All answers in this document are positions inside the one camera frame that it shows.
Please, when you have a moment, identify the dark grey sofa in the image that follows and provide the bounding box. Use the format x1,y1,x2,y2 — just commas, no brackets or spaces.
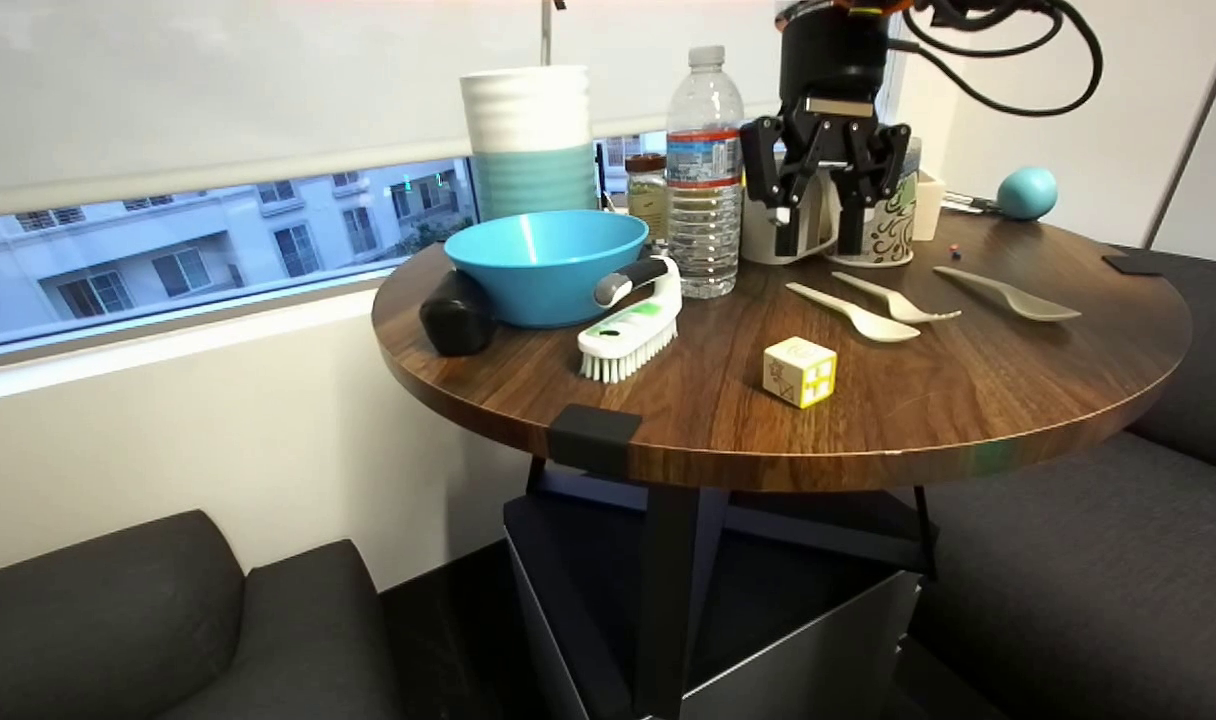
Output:
0,509,414,720
908,246,1216,720

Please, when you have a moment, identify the small grey flat object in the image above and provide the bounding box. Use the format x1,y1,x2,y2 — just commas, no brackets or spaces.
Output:
941,189,1001,222

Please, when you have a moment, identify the clear plastic water bottle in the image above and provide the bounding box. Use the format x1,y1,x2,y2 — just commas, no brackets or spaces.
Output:
663,41,750,305

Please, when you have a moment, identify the teal ball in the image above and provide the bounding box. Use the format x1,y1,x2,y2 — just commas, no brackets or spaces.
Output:
994,161,1064,229

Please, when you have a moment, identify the white scrub brush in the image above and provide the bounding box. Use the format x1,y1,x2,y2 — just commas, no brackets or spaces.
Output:
574,274,687,387

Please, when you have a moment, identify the white plastic fork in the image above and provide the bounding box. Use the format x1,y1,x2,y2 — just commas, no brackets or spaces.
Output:
828,268,969,329

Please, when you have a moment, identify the black grey handled tool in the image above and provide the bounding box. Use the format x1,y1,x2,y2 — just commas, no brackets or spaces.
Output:
592,251,671,311

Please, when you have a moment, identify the small beige cup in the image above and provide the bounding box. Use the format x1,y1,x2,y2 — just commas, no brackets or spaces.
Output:
908,169,947,246

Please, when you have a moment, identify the yellow and white cube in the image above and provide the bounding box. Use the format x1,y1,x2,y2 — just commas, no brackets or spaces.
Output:
760,333,840,412

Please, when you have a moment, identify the wooden spoon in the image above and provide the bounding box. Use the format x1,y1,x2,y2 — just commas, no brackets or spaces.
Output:
786,276,924,348

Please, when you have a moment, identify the window glass pane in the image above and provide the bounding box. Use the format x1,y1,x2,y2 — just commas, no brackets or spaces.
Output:
0,101,869,364

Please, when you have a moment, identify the blind pull cord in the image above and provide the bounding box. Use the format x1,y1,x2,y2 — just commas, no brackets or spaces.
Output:
535,0,567,69

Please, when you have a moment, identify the black tape patch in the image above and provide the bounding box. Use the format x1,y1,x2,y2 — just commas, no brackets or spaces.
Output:
547,406,645,479
1101,247,1167,281

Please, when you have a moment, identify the small glass jar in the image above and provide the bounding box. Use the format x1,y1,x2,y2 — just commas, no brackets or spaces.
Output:
619,153,678,247

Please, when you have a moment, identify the white roller blind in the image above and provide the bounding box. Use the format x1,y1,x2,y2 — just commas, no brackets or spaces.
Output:
0,0,903,222

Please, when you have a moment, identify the black rounded object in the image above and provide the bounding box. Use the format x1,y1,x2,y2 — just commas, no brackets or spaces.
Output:
418,268,496,362

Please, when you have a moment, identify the thin metal pole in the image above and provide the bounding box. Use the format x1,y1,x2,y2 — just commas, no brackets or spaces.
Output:
1143,36,1216,251

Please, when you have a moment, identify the white and teal canister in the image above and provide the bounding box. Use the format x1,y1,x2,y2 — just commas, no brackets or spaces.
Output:
457,60,599,226

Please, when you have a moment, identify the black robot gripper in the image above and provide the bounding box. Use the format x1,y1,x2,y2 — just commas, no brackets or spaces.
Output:
741,6,916,226

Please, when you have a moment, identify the blue plastic bowl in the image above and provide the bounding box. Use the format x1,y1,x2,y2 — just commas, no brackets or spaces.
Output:
441,209,651,333

